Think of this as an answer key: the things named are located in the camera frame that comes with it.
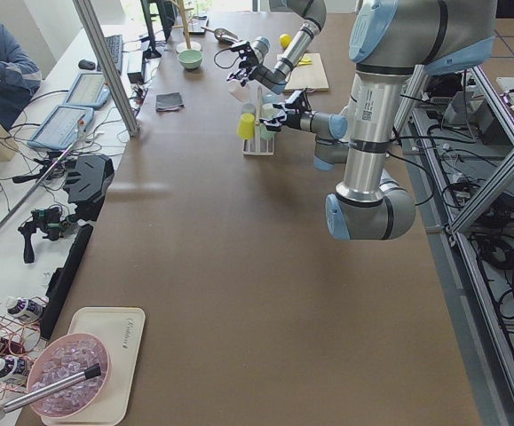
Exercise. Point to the bamboo cutting board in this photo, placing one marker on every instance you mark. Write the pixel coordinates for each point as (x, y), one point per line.
(311, 77)

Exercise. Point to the green cup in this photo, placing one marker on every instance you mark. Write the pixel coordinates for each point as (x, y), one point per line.
(267, 134)

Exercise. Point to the grey cup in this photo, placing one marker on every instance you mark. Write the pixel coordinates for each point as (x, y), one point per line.
(248, 108)

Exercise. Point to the metal scoop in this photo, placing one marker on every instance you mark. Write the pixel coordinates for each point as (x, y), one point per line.
(223, 35)

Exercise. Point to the cream tray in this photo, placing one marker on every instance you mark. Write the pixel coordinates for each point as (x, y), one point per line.
(120, 330)

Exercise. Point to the black computer mouse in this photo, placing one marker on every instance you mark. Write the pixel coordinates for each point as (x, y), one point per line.
(85, 64)

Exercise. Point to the wooden mug tree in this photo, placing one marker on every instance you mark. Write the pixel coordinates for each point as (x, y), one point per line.
(187, 44)

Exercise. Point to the green bowl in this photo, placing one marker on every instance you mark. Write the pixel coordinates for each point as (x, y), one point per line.
(190, 59)

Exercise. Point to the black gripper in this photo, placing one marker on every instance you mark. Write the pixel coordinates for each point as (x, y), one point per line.
(301, 119)
(256, 71)

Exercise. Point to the aluminium frame post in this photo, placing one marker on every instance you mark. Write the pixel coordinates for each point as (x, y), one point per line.
(93, 30)

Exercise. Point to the seated person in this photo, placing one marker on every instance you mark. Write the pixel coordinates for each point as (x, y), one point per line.
(20, 78)

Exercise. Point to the pink cup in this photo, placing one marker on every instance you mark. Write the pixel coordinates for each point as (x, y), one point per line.
(239, 91)

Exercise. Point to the grey cloth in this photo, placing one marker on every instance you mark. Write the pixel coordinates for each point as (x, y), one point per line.
(168, 102)

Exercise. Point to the black muddler tool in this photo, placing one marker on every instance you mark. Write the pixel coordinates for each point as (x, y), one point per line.
(33, 396)

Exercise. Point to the light blue cup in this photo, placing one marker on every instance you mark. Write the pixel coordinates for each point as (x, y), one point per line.
(270, 98)

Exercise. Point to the white wire cup rack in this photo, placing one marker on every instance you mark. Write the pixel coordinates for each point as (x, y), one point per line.
(258, 146)

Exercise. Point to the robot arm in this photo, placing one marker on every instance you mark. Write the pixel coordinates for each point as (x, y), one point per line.
(388, 40)
(314, 14)

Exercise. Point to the yellow cup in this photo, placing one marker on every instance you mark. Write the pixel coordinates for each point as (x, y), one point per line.
(246, 126)

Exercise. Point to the black keyboard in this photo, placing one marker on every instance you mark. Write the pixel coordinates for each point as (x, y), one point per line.
(114, 45)

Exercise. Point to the yellow plastic knife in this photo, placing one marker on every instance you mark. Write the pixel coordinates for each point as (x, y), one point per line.
(306, 60)

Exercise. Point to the pink bowl of ice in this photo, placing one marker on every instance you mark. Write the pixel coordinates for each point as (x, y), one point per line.
(69, 355)

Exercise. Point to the blue teach pendant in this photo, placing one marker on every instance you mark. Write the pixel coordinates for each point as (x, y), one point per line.
(89, 89)
(61, 127)

